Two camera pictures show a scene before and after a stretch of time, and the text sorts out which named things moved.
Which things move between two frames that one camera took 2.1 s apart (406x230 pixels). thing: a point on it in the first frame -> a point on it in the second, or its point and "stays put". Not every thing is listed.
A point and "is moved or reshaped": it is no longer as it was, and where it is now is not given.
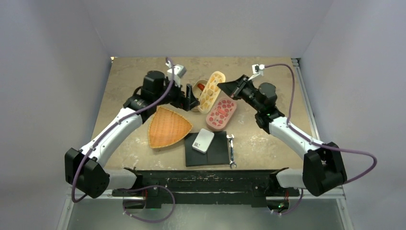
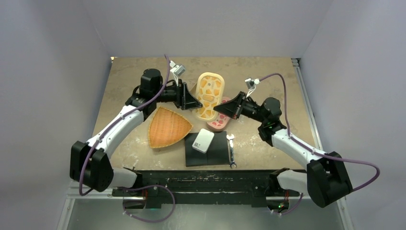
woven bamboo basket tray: x=167 y=127 stays put
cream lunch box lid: x=210 y=92 is moved or reshaped
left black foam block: x=193 y=157 stays put
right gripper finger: x=230 y=87 -> x=232 y=108
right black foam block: x=219 y=153 stays put
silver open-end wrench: x=232 y=162 stays put
